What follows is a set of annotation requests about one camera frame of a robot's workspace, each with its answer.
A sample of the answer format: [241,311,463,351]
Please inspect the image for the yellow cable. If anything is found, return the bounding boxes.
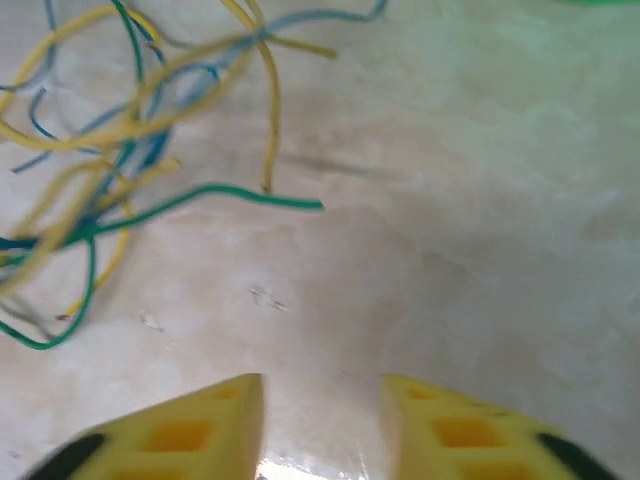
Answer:
[139,34,337,101]
[0,5,256,151]
[219,0,281,195]
[57,199,134,321]

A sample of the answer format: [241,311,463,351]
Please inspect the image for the long green cable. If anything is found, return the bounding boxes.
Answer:
[0,183,325,351]

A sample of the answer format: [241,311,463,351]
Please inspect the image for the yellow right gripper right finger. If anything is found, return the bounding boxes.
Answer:
[381,372,621,480]

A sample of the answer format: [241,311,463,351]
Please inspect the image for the blue cable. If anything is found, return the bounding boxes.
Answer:
[164,0,390,116]
[9,84,106,174]
[0,129,174,254]

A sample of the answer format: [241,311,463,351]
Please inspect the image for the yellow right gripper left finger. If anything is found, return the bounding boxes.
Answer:
[22,372,265,480]

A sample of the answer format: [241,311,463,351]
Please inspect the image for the short green cable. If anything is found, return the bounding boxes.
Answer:
[110,0,146,121]

